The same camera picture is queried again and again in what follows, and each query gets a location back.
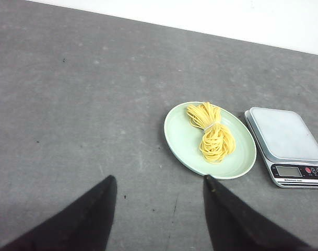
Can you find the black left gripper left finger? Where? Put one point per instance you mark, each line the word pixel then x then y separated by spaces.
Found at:
pixel 85 224

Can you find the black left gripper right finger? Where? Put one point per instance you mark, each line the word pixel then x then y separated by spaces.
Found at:
pixel 234 225

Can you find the yellow vermicelli bundle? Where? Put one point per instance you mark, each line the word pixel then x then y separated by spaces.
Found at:
pixel 217 141

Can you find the light green plate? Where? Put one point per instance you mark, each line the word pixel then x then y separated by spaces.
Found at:
pixel 183 140

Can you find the silver digital kitchen scale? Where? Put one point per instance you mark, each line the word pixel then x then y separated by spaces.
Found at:
pixel 287 146

